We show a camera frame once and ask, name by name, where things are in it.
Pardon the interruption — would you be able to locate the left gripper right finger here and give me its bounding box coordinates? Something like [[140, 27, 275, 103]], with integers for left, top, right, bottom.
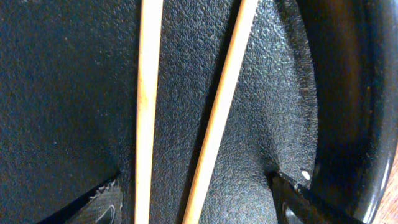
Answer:
[[269, 171, 363, 224]]

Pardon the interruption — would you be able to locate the round black tray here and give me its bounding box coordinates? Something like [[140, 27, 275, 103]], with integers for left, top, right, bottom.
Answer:
[[1, 0, 397, 223]]

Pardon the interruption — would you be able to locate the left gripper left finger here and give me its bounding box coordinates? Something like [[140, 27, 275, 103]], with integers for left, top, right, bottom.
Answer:
[[39, 179, 123, 224]]

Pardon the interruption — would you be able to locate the wooden chopstick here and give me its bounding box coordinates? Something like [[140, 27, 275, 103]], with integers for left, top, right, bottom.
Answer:
[[182, 0, 258, 224], [134, 0, 164, 223]]

